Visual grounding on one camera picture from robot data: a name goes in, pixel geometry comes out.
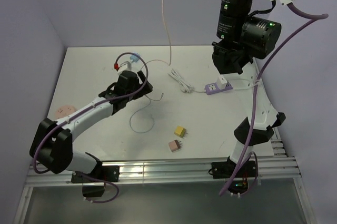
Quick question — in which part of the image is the pink thin cable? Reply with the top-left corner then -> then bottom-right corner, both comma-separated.
143,0 -> 173,68

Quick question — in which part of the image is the purple power strip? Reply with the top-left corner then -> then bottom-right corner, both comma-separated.
204,82 -> 233,95

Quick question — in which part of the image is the white 80W charger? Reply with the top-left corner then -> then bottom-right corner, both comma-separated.
216,75 -> 227,90

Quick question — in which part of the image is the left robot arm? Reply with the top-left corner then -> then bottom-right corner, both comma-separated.
29,71 -> 153,181

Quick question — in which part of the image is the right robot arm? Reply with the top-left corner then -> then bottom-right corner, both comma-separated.
212,0 -> 286,177

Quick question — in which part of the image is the blue charger plug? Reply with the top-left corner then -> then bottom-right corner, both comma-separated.
130,53 -> 140,63

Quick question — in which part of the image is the yellow charger plug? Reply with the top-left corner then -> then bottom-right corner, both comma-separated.
174,126 -> 188,138

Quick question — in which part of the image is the dusty pink charger plug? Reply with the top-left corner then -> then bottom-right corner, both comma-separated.
168,140 -> 183,152

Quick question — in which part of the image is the pink round power socket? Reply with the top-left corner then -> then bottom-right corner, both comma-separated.
55,105 -> 77,119

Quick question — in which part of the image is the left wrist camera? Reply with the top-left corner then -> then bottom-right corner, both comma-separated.
114,61 -> 132,75

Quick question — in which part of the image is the white power strip cord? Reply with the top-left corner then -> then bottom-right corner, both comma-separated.
168,68 -> 207,94

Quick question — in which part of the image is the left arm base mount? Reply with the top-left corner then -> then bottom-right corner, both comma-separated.
71,165 -> 120,202

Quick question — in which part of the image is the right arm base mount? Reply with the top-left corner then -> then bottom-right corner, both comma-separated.
208,153 -> 259,195

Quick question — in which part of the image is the aluminium right rail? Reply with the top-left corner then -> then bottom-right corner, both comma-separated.
271,128 -> 288,158

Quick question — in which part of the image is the aluminium rail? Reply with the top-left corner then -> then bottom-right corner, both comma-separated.
24,157 -> 301,187
271,128 -> 288,158

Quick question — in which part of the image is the aluminium front rail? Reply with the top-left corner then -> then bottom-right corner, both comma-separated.
24,157 -> 301,187

